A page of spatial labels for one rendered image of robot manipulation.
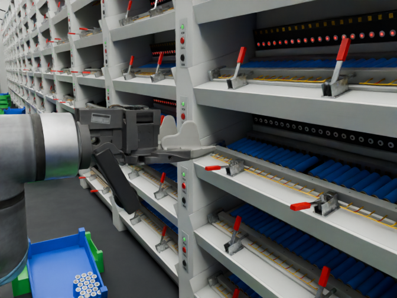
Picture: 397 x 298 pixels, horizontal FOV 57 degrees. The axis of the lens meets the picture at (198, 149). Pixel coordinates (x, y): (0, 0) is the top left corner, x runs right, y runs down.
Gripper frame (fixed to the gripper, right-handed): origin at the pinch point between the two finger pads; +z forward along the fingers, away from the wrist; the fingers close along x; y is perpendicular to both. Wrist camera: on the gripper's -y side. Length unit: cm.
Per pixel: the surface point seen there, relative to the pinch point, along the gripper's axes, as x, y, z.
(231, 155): 19.2, -6.9, 20.8
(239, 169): 13.5, -8.8, 19.0
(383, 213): -20.9, -7.7, 21.1
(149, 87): 60, 8, 16
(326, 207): -13.2, -8.7, 17.4
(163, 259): 52, -50, 18
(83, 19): 170, 41, 21
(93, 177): 153, -48, 20
